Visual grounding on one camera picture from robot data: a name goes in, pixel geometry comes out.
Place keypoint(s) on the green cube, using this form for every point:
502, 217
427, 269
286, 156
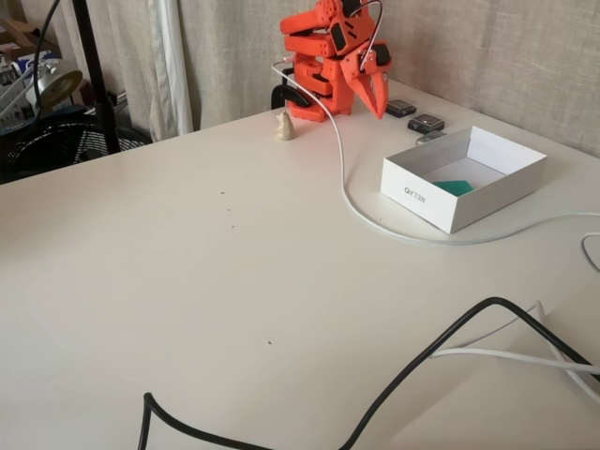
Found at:
454, 187

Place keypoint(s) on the brown cardboard box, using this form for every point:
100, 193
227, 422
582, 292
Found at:
23, 37

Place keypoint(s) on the orange fixed gripper finger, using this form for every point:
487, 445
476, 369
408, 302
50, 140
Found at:
366, 94

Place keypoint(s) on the black pole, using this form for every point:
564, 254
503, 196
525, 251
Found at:
96, 70

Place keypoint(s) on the small grey case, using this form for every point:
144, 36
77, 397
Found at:
431, 137

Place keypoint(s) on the beige fabric curtain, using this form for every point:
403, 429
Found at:
469, 47

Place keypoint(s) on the white cardboard box bin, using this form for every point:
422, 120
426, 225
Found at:
417, 192

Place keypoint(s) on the beige small figurine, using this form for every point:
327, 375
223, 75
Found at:
284, 129

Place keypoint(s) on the orange moving gripper finger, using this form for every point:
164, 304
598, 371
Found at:
382, 89

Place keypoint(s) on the white curtain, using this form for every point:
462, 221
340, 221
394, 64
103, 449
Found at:
164, 70

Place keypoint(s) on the black table clamp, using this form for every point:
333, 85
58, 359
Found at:
288, 94

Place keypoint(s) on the clear case with black insert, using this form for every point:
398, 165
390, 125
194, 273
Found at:
425, 123
400, 107

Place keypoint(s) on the silver desk lamp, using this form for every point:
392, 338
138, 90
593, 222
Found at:
56, 84

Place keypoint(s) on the black fan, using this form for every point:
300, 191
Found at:
56, 145

